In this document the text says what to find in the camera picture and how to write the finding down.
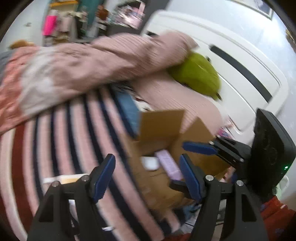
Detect purple Tears of Themis box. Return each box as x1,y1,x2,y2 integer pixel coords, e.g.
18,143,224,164
154,150,183,181

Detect red monkey print garment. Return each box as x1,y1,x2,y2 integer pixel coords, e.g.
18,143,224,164
260,195,295,240

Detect brown cardboard box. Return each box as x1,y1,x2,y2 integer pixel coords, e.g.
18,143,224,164
126,110,229,213

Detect striped pink bed sheet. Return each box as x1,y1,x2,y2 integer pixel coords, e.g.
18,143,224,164
1,85,185,240

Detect pink ribbed pillow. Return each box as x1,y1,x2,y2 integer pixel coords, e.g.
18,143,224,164
131,71,228,135

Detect white bed headboard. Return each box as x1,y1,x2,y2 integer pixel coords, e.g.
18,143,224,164
141,10,288,144

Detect green plush pillow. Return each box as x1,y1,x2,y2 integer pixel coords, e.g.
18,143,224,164
168,52,221,100

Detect pink ribbed duvet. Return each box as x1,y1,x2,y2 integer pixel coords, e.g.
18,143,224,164
1,31,197,133

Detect grey shelving unit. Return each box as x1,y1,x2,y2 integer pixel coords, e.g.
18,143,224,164
105,0,169,36

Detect brown plush toy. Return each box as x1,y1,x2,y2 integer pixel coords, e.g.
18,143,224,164
9,40,35,49

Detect teal curtain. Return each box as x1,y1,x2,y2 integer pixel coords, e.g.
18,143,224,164
77,0,105,27

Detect pink shopping bag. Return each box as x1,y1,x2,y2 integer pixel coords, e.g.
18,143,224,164
43,15,57,36

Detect yellow top wooden shelf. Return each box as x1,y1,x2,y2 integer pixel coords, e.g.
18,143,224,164
43,1,78,47

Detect framed wall picture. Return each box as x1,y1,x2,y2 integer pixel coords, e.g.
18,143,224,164
232,0,273,20

